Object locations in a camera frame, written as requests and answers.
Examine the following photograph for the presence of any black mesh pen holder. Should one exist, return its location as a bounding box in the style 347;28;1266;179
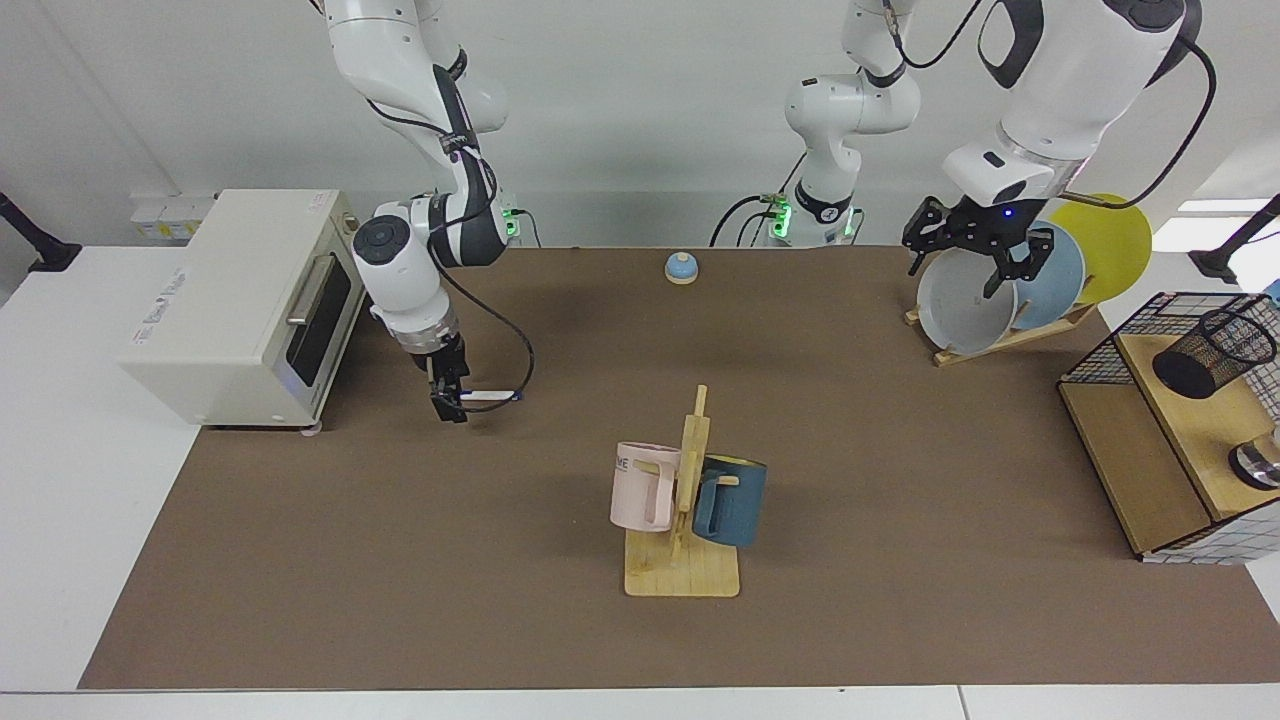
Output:
1152;308;1278;401

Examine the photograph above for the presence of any grey plate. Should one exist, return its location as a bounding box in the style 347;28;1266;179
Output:
916;246;1019;355

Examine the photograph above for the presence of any light blue plate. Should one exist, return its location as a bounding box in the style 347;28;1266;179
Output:
985;220;1087;331

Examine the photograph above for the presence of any wooden plate rack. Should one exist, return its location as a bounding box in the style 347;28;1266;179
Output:
904;303;1099;368

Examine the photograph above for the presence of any yellow plate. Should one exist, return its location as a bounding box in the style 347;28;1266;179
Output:
1050;193;1153;306

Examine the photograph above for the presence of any brown table cloth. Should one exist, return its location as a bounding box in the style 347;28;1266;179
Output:
78;247;1280;691

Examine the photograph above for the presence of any pink mug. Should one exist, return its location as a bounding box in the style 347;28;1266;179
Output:
610;441;683;533

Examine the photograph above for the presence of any pale toaster oven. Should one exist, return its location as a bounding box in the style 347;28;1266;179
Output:
118;189;379;437

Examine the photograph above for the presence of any wooden cup stand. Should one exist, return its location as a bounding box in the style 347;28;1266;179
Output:
624;385;742;599

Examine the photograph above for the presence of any teal mug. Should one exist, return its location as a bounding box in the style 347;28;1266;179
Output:
692;455;769;548

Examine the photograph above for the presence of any silver rimmed glass lid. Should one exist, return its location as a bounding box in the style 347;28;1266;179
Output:
1228;428;1280;491

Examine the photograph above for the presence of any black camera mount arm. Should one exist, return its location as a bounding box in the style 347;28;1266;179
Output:
1188;195;1280;284
0;192;83;274

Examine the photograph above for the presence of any wire basket with wooden floor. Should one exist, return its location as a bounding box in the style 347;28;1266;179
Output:
1058;291;1280;566

